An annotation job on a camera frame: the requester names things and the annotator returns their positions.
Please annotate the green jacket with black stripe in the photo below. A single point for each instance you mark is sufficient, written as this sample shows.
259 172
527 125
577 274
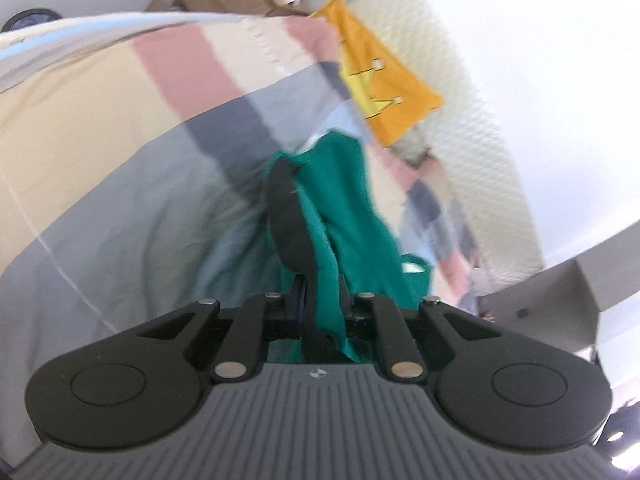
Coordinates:
345 220

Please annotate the colour-block bed sheet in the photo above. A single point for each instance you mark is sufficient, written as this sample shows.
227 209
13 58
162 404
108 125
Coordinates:
100 160

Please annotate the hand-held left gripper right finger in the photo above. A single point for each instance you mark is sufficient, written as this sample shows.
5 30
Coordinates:
357 325

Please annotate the black round object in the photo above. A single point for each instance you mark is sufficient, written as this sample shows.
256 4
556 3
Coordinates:
30 18

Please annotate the cream quilted headboard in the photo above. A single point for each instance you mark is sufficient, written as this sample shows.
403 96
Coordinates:
475 135

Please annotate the grey and white wardrobe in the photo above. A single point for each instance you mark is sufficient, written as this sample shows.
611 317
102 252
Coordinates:
575 300

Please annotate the yellow crown-print pillow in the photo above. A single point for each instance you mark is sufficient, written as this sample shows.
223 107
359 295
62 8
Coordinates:
390 100

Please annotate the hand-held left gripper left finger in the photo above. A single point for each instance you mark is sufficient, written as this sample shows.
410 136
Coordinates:
299 312

